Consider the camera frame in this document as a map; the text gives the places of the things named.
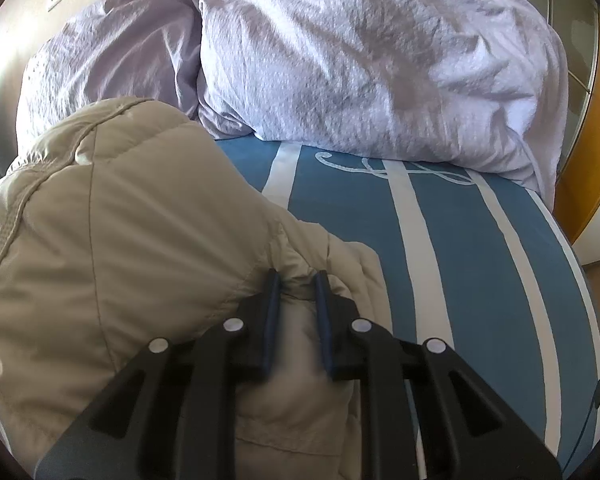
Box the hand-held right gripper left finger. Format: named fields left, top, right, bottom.
left=35, top=269, right=282, bottom=480

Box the blue white-striped bed sheet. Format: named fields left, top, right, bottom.
left=214, top=137, right=600, bottom=480

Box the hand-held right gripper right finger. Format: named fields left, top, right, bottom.
left=313, top=269, right=564, bottom=480

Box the beige padded jacket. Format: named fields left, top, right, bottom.
left=0, top=97, right=396, bottom=480

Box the lavender pillow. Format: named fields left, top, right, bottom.
left=17, top=0, right=204, bottom=161
left=197, top=0, right=568, bottom=211

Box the wooden wardrobe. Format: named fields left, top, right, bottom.
left=497, top=0, right=600, bottom=263

